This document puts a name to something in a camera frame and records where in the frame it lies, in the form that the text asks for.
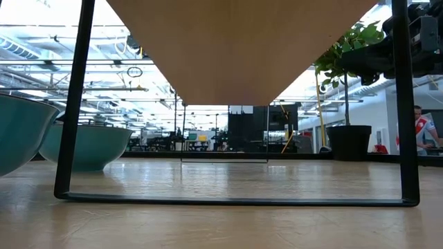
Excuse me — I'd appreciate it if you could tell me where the person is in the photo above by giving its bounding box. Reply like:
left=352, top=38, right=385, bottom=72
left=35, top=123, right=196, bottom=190
left=413, top=105, right=443, bottom=156

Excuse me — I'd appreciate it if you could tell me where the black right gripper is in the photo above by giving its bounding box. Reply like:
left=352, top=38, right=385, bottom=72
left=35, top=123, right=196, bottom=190
left=341, top=0, right=443, bottom=86

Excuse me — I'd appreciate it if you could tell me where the black plant pot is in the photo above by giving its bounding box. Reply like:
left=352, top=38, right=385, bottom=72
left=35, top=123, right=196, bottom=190
left=326, top=124, right=372, bottom=162

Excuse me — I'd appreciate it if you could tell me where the yellow hanging cable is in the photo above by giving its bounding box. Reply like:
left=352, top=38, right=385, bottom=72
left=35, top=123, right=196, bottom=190
left=314, top=73, right=327, bottom=148

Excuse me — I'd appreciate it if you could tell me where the wooden shelf with black legs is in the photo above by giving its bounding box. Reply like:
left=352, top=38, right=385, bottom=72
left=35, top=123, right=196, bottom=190
left=53, top=0, right=421, bottom=208

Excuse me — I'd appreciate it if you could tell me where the green leafy plant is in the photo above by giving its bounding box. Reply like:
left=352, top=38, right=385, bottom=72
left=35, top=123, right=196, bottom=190
left=313, top=20, right=386, bottom=127

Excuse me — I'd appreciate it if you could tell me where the black equipment rack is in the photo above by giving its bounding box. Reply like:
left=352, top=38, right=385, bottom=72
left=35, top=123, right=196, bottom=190
left=227, top=103, right=299, bottom=154

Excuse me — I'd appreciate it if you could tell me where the black aluminium rig frame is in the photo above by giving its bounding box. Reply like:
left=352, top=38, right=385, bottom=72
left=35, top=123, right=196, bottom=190
left=30, top=151, right=443, bottom=167

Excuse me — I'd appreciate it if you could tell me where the teal patterned mini bowl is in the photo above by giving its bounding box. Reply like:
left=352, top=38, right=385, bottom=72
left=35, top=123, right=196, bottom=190
left=0, top=92, right=60, bottom=177
left=38, top=123, right=134, bottom=173

